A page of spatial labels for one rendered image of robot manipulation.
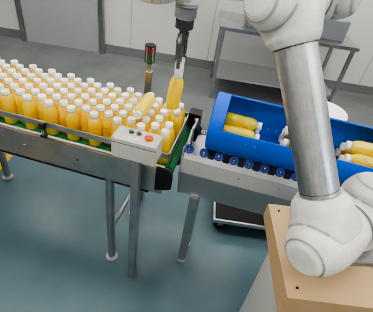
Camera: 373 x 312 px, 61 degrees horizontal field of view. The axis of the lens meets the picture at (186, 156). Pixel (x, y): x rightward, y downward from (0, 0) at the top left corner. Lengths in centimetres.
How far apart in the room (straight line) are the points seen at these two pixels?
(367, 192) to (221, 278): 145
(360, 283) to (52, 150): 144
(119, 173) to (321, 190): 106
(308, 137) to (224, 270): 162
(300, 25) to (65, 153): 129
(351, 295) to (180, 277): 134
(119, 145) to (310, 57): 86
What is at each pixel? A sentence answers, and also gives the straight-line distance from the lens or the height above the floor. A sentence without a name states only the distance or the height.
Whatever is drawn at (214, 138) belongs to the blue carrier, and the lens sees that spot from 144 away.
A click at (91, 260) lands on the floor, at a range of 226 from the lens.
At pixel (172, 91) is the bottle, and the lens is 146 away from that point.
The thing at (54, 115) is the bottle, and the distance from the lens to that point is 167.
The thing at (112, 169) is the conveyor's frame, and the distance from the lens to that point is 163.
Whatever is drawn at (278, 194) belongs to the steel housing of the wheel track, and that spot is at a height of 86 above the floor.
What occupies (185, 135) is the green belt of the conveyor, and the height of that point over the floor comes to 89.
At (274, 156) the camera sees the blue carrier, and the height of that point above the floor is 107.
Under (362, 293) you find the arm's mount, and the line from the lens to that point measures 109.
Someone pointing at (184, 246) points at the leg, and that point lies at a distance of 211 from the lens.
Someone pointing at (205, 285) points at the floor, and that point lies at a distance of 220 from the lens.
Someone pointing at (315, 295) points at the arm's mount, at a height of 110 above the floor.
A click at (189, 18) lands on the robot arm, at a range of 134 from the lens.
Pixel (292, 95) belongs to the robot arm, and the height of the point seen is 158.
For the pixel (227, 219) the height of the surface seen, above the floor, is 15.
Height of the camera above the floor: 189
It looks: 38 degrees down
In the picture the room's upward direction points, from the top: 9 degrees clockwise
